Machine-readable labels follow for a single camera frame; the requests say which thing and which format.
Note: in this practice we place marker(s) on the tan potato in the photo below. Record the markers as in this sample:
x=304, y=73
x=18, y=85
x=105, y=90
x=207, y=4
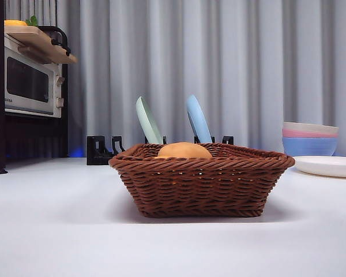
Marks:
x=184, y=150

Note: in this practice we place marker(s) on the brown woven wicker basket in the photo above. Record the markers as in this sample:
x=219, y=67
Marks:
x=196, y=190

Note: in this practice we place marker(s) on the pale green plate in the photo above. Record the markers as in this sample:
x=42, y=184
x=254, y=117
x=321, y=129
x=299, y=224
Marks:
x=147, y=121

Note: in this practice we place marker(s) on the light blue plate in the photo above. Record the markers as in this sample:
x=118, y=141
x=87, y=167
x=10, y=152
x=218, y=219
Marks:
x=197, y=118

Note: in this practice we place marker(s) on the black dish rack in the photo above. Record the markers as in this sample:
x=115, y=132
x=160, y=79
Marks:
x=96, y=157

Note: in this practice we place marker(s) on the grey pleated curtain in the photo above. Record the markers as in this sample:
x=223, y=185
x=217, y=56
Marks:
x=118, y=57

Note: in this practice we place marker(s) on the pink bowl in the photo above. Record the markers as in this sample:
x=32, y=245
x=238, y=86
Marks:
x=305, y=133

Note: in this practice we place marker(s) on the white bowl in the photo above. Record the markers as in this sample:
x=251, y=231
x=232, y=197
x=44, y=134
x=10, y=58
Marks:
x=311, y=127

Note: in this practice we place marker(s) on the black curved metal bar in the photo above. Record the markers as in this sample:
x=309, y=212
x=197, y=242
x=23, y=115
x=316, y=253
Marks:
x=64, y=37

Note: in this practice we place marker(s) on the white oval plate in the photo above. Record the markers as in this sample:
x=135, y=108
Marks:
x=325, y=166

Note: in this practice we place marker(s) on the wooden cutting board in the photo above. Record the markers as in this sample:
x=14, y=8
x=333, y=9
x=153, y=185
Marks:
x=46, y=49

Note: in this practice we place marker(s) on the white toaster oven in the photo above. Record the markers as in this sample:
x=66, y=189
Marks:
x=29, y=80

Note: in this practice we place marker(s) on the green leafy sprig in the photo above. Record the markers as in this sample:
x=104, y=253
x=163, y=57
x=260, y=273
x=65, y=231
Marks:
x=33, y=20

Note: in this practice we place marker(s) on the yellow food item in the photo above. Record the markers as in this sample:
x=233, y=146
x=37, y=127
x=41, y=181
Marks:
x=15, y=22

